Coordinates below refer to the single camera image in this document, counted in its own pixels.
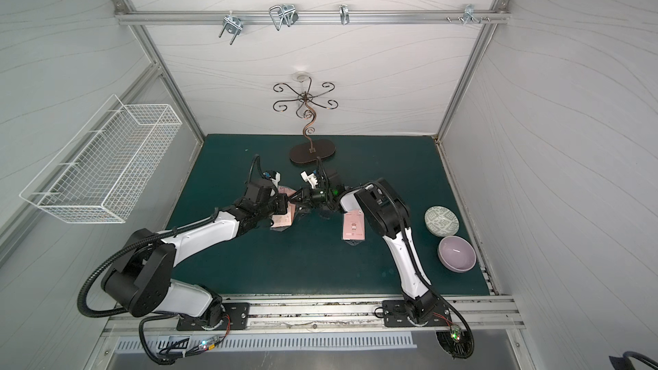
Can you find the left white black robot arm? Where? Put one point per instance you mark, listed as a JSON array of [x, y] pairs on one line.
[[146, 275]]

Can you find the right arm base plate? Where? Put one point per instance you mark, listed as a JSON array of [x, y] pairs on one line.
[[398, 313]]

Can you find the white wire basket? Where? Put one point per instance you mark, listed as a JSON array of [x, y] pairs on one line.
[[100, 174]]

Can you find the pink flat package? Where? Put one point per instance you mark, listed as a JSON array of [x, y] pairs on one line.
[[354, 227]]

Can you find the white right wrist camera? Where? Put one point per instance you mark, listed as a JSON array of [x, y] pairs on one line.
[[311, 178]]

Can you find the metal clamp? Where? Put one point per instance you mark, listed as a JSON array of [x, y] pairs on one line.
[[283, 15], [470, 16], [232, 27], [344, 14]]

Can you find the brown metal hook stand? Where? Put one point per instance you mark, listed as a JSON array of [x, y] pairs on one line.
[[312, 149]]

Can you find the pink ruler set plastic bag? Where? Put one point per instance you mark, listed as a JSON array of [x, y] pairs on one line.
[[285, 221]]

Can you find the green patterned plate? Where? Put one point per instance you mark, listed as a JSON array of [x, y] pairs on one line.
[[441, 221]]

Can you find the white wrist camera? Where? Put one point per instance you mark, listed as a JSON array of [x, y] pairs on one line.
[[311, 178], [272, 176]]

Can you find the lilac bowl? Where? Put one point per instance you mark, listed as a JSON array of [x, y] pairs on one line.
[[456, 254]]

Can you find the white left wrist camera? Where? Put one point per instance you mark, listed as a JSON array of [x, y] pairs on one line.
[[272, 176]]

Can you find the white vent strip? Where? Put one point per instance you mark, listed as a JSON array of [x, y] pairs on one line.
[[242, 342]]

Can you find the aluminium cross rail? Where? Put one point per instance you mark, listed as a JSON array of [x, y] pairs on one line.
[[306, 17]]

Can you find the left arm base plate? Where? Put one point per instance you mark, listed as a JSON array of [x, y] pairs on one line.
[[232, 316]]

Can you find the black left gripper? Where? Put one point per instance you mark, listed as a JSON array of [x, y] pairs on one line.
[[280, 203]]

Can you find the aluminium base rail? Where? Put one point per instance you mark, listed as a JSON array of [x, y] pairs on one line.
[[329, 313]]

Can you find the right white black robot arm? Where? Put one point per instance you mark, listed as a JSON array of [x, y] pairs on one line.
[[389, 217]]

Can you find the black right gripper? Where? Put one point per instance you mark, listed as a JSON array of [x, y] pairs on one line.
[[311, 195]]

